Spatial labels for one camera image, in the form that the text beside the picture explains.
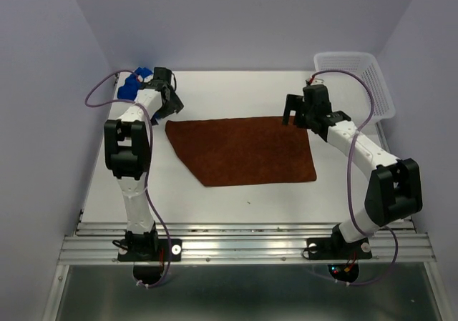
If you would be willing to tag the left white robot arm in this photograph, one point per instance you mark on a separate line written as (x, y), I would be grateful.
(127, 139)

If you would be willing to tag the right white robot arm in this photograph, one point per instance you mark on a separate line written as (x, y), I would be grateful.
(394, 185)

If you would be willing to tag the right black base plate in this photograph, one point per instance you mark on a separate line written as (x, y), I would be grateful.
(330, 249)

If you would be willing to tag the brown towel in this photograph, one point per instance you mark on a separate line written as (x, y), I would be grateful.
(242, 151)

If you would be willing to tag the white plastic basket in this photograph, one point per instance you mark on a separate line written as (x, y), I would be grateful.
(348, 73)

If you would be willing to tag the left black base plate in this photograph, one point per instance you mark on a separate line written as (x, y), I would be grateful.
(148, 247)

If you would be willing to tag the aluminium mounting rail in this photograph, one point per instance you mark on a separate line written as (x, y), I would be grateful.
(231, 244)

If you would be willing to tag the blue towel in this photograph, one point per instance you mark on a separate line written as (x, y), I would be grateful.
(135, 89)

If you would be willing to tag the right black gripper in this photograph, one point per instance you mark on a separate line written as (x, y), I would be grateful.
(294, 102)

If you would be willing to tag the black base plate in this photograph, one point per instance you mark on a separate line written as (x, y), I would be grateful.
(148, 247)
(330, 249)

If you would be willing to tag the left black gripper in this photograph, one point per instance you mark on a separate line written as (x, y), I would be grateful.
(174, 104)

